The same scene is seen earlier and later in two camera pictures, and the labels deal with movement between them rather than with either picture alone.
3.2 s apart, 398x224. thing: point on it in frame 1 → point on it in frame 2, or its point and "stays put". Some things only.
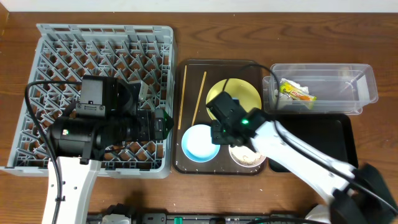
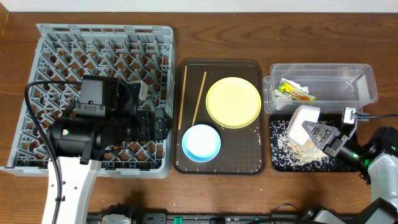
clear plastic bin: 331,89 stays put
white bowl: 245,157 → 301,114
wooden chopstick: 199,98 stays put
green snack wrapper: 294,93 stays put
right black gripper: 215,137 → 337,143
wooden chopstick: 182,97 stays put
